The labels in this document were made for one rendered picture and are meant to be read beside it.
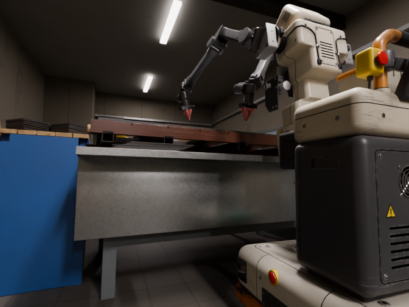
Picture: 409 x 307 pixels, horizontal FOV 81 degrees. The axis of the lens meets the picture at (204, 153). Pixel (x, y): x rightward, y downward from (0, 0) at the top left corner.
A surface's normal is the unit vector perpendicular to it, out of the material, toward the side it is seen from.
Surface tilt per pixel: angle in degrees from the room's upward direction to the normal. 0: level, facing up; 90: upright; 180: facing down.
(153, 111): 90
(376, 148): 90
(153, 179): 90
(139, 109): 90
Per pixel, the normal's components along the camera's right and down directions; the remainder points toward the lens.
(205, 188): 0.41, -0.07
